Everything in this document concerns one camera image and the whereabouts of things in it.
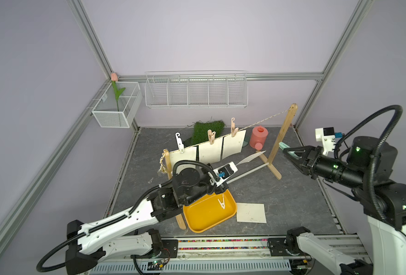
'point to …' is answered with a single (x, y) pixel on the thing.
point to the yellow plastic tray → (209, 210)
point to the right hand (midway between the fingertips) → (284, 151)
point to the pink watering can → (258, 137)
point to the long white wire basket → (196, 89)
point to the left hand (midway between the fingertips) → (232, 165)
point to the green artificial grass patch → (200, 134)
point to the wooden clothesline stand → (269, 161)
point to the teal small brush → (245, 143)
